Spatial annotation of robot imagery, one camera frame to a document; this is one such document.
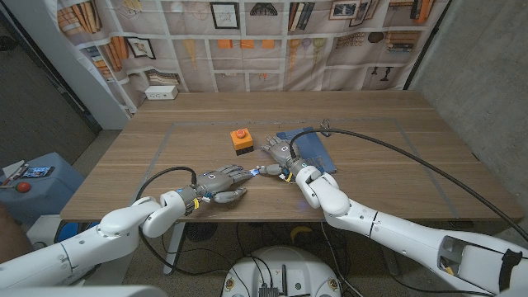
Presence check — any printed bookshelf backdrop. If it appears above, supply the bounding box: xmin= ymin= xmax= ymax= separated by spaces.
xmin=55 ymin=0 xmax=450 ymax=120

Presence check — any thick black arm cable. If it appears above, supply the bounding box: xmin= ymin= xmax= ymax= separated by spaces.
xmin=288 ymin=127 xmax=528 ymax=243
xmin=134 ymin=166 xmax=227 ymax=277

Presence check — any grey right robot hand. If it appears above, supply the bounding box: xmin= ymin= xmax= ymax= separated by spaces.
xmin=258 ymin=135 xmax=309 ymax=183

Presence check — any white robot torso edge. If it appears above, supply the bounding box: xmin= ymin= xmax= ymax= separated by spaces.
xmin=0 ymin=285 xmax=168 ymax=297

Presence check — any black backdrop stand pole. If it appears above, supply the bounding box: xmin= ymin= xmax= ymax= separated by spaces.
xmin=403 ymin=0 xmax=453 ymax=91

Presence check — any smartphone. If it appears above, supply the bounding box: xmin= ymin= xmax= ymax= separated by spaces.
xmin=20 ymin=165 xmax=55 ymax=179

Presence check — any white platform with blue pads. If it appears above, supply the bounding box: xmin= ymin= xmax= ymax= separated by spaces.
xmin=24 ymin=214 xmax=100 ymax=247

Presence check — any blue notebook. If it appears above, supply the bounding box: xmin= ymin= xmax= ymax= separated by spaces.
xmin=276 ymin=126 xmax=338 ymax=174

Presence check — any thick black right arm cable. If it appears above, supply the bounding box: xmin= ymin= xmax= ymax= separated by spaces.
xmin=288 ymin=127 xmax=528 ymax=243

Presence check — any yellow curved object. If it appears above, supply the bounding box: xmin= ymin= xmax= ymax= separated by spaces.
xmin=290 ymin=224 xmax=314 ymax=243

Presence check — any white power strip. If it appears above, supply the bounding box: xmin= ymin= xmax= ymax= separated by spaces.
xmin=144 ymin=84 xmax=179 ymax=101

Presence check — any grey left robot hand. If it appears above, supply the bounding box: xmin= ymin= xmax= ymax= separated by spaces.
xmin=192 ymin=164 xmax=254 ymax=205

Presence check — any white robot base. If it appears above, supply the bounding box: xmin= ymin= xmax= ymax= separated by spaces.
xmin=222 ymin=246 xmax=342 ymax=297

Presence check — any white table leg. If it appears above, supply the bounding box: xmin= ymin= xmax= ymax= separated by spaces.
xmin=163 ymin=222 xmax=186 ymax=276

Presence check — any white paper sheet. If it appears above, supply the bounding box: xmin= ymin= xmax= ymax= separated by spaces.
xmin=1 ymin=159 xmax=26 ymax=179

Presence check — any orange emergency button box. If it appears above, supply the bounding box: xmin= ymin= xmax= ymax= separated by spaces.
xmin=229 ymin=127 xmax=254 ymax=156

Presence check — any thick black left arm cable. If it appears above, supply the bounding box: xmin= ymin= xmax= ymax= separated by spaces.
xmin=134 ymin=166 xmax=227 ymax=277

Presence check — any black round fan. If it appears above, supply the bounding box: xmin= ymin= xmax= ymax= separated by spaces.
xmin=184 ymin=222 xmax=219 ymax=243

